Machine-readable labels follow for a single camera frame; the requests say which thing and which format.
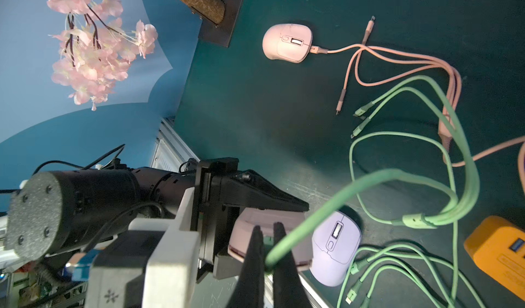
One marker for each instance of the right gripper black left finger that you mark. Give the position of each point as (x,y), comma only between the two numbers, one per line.
(250,286)

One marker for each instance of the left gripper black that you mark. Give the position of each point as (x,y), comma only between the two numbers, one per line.
(222,193)

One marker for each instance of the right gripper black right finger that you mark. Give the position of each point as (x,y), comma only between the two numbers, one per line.
(288,290)

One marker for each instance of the pink mouse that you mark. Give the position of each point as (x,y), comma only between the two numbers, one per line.
(288,42)
(251,217)

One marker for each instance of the lavender wireless mouse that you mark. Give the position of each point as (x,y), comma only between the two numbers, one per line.
(335,244)

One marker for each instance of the orange power strip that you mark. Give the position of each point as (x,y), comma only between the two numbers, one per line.
(496,247)

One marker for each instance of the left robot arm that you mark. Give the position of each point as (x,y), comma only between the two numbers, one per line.
(59,221)

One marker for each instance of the pink cherry blossom tree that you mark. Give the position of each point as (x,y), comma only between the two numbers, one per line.
(95,51)

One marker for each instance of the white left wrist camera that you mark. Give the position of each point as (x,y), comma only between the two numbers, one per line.
(153,264)

